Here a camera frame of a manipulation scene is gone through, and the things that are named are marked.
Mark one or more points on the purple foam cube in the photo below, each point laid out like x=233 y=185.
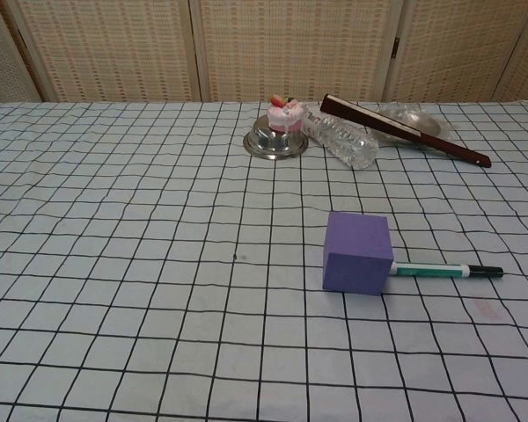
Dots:
x=356 y=259

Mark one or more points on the green white marker pen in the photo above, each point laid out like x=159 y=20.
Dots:
x=440 y=271

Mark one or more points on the checkered tablecloth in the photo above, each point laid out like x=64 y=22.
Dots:
x=158 y=272

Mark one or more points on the inverted steel bowl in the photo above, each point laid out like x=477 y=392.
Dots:
x=275 y=140

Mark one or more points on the pink toy cake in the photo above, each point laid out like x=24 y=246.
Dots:
x=283 y=115

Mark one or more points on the clear plastic water bottle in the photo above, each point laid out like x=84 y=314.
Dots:
x=343 y=136

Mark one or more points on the dark red long box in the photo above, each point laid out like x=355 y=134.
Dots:
x=405 y=131

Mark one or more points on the woven folding screen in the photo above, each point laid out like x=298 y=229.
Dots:
x=264 y=48

